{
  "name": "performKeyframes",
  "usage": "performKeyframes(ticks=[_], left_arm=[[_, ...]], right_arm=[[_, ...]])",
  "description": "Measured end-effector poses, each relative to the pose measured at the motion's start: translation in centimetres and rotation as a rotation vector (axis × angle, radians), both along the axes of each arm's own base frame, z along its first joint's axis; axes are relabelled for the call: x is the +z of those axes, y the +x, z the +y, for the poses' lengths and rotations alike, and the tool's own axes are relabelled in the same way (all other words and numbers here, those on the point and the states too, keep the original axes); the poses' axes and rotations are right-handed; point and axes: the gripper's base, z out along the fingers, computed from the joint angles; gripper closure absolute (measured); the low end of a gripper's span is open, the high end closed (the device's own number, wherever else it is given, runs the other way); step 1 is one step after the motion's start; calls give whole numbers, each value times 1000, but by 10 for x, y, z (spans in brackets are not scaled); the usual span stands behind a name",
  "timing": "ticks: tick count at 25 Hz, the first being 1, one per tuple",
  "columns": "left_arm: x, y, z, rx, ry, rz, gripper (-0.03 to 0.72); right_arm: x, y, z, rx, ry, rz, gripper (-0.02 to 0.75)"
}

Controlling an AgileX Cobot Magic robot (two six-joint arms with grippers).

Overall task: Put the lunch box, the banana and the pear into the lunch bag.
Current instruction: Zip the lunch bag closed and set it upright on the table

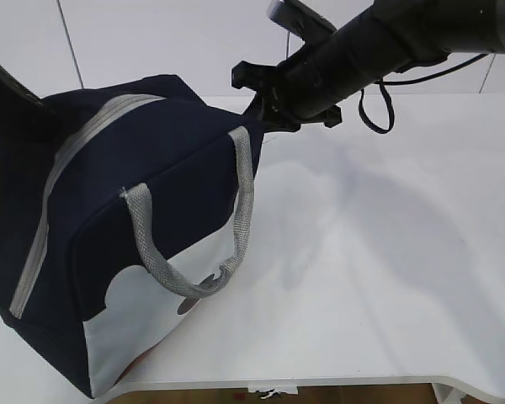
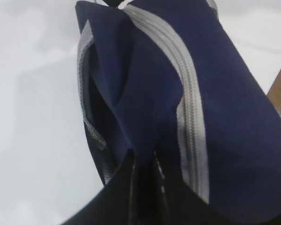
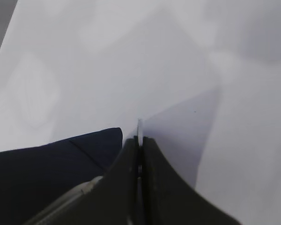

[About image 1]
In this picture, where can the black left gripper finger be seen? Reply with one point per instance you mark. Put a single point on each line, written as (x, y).
(23, 115)

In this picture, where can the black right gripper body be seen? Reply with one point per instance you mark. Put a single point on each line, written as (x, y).
(274, 92)

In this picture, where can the navy blue lunch bag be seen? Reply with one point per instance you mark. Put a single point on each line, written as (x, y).
(120, 220)

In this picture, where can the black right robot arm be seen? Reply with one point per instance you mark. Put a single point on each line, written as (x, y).
(333, 64)

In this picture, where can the white table leg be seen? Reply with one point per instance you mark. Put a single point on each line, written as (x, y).
(446, 394)

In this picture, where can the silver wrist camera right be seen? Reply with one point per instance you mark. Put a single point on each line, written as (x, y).
(300, 20)

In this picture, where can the white table bracket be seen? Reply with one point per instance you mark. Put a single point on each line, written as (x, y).
(265, 391)

